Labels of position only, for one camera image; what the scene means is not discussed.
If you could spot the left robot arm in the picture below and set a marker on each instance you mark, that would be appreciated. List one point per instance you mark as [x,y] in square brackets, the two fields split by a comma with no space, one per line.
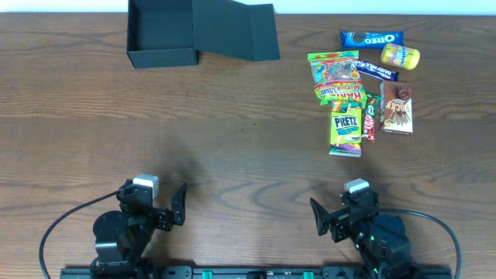
[122,236]

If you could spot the black gift box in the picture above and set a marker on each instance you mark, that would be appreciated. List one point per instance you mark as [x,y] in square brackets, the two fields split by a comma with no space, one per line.
[171,33]

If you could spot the yellow Mentos gum bottle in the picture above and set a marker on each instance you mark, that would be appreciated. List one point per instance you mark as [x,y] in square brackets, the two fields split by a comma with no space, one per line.
[400,56]

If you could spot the green Pretz box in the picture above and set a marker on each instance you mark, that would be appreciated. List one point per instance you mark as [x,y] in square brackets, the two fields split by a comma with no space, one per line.
[345,131]

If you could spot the KitKat Milo bar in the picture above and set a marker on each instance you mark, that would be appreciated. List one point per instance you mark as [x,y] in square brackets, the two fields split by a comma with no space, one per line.
[370,116]

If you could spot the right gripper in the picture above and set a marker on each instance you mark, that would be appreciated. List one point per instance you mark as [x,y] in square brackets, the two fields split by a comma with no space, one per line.
[337,224]

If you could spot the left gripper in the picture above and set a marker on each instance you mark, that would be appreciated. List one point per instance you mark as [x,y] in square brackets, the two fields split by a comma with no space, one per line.
[163,218]

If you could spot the brown Pocky box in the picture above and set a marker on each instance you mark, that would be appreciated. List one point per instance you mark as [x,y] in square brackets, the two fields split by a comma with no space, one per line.
[396,107]

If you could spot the blue Oreo cookie pack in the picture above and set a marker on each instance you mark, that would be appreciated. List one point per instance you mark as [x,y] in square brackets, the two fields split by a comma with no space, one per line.
[369,40]

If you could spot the purple Dairy Milk bar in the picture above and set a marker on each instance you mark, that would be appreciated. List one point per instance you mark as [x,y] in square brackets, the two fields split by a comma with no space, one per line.
[376,71]

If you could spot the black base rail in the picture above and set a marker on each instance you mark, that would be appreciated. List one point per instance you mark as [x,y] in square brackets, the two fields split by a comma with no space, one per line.
[186,272]

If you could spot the Haribo sour worms bag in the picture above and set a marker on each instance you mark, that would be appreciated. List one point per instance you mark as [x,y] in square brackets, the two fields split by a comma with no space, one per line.
[336,77]

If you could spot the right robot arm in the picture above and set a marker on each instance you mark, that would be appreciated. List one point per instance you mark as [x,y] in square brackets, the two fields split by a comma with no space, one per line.
[379,238]

